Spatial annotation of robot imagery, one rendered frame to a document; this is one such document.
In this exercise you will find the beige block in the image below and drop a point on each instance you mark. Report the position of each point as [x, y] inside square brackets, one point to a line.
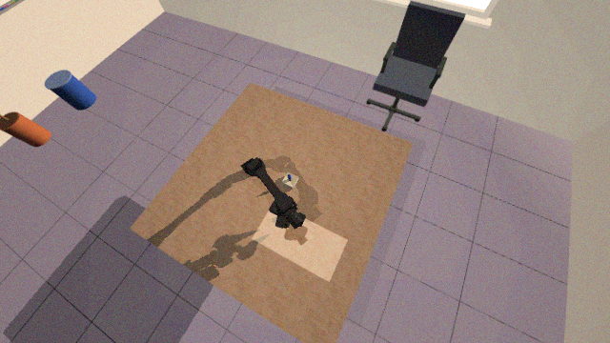
[288, 183]

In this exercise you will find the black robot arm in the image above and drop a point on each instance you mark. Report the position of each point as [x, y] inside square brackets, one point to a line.
[284, 203]

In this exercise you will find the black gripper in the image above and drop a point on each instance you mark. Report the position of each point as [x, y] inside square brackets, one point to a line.
[275, 211]

